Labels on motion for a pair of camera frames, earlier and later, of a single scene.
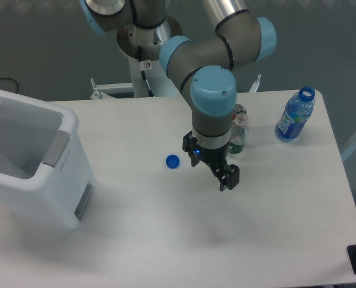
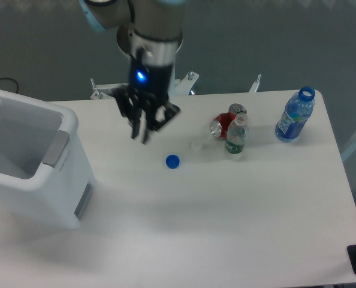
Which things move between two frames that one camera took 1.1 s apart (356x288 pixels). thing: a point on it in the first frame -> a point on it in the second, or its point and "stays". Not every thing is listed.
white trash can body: x=36 y=164 stays
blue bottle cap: x=172 y=161 stays
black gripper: x=228 y=175 -> x=153 y=80
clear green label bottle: x=238 y=134 stays
